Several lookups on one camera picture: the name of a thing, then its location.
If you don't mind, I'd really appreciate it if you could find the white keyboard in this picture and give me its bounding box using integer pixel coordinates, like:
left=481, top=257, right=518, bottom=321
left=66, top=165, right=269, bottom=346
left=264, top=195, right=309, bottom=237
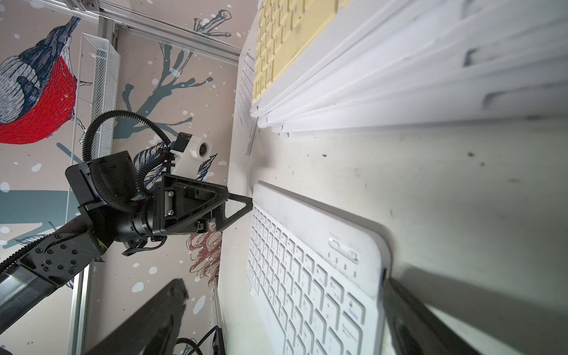
left=234, top=52, right=257, bottom=155
left=246, top=182, right=391, bottom=354

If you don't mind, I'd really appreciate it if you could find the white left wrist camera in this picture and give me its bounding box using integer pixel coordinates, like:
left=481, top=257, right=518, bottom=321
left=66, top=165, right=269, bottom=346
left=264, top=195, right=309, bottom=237
left=170, top=133, right=213, bottom=180

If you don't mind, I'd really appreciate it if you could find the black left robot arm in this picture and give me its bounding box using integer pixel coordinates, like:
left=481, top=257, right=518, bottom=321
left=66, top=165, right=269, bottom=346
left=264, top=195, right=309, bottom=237
left=1, top=149, right=253, bottom=330

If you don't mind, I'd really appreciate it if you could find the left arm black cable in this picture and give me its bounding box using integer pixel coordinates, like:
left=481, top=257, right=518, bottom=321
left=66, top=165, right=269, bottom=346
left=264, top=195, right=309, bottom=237
left=80, top=109, right=174, bottom=214

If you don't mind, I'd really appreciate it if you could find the green keyboard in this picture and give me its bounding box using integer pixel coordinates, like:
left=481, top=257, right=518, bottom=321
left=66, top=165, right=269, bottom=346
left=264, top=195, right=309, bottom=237
left=257, top=1, right=567, bottom=129

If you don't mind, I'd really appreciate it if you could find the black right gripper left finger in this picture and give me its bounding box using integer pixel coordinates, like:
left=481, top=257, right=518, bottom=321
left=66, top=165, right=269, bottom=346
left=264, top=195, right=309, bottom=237
left=87, top=279, right=189, bottom=354

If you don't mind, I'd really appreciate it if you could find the white wire mesh basket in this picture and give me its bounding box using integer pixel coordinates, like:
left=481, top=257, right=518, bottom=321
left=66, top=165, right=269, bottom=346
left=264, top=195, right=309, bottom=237
left=66, top=33, right=121, bottom=223

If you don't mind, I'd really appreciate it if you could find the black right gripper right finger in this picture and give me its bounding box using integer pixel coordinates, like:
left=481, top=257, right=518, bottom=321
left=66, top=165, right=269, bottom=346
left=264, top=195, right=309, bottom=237
left=383, top=278, right=479, bottom=355

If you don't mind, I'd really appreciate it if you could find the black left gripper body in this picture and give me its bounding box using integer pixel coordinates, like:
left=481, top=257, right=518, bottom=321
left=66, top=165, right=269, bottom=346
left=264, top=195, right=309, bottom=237
left=146, top=174, right=229, bottom=236

